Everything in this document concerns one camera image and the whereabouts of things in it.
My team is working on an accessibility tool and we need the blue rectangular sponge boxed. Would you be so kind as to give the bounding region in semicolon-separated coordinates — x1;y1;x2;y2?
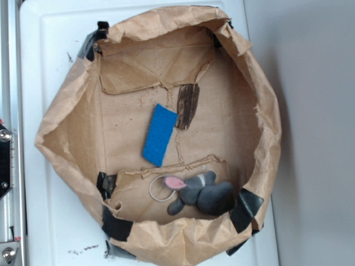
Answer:
143;104;178;167

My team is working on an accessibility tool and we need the brown paper-lined box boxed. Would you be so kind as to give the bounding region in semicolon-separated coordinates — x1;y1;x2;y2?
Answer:
35;6;282;265

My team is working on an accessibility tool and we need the dark weathered wood piece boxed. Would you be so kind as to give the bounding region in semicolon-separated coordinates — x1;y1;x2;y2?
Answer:
175;84;200;130

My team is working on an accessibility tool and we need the grey plush mouse toy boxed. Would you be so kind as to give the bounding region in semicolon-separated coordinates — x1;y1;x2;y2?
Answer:
164;171;235;216

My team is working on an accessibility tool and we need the black tape front right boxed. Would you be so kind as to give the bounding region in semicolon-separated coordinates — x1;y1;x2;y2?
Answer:
230;188;264;233

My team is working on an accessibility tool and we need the black tape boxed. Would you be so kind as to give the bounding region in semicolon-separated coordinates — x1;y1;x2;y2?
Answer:
77;21;109;62
230;188;264;233
102;207;134;242

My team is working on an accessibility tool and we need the black tape front left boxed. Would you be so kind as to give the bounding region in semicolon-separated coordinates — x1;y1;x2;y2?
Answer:
102;207;134;242

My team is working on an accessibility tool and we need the black tape back left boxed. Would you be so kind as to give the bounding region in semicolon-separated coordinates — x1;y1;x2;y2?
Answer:
77;21;109;62

